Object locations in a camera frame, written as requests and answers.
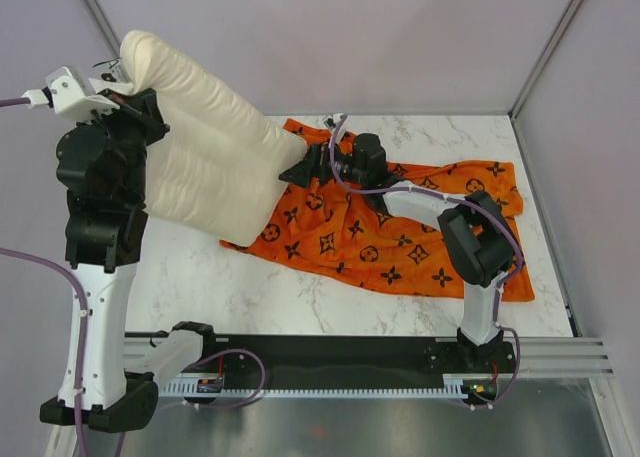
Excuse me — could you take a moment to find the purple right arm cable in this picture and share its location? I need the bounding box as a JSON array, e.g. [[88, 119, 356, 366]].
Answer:
[[327, 112, 526, 409]]

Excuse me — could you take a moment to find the orange black patterned pillowcase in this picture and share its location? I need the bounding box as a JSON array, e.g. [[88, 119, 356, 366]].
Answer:
[[218, 117, 537, 304]]

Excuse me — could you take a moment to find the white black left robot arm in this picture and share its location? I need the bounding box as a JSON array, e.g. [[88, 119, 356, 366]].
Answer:
[[40, 89, 219, 434]]

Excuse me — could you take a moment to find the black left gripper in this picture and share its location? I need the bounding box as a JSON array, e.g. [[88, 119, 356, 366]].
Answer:
[[78, 87, 170, 204]]

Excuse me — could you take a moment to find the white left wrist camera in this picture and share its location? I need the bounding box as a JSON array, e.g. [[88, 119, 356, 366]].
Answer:
[[22, 66, 133, 123]]

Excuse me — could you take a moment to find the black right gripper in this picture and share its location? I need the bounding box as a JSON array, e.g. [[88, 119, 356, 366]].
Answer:
[[279, 139, 366, 191]]

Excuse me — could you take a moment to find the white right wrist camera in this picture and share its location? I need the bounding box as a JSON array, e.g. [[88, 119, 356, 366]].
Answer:
[[322, 113, 347, 131]]

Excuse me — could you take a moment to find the white pillow care label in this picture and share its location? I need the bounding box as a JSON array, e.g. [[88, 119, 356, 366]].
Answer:
[[92, 59, 131, 84]]

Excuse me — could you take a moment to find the cream white pillow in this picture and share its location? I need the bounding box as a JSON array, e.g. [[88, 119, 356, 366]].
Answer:
[[120, 30, 307, 246]]

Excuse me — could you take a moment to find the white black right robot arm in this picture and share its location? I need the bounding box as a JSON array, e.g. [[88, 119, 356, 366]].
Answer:
[[279, 133, 524, 373]]

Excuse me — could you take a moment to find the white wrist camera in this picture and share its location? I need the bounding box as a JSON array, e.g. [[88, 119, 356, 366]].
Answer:
[[322, 113, 347, 131], [22, 66, 133, 123]]

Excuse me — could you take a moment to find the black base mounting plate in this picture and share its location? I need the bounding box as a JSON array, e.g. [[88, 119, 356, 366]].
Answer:
[[198, 334, 515, 389]]

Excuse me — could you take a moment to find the white slotted cable duct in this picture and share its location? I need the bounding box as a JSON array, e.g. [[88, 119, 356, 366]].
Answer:
[[159, 374, 468, 400]]

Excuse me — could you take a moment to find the aluminium enclosure frame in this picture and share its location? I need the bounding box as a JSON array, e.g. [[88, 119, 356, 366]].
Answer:
[[44, 0, 640, 457]]

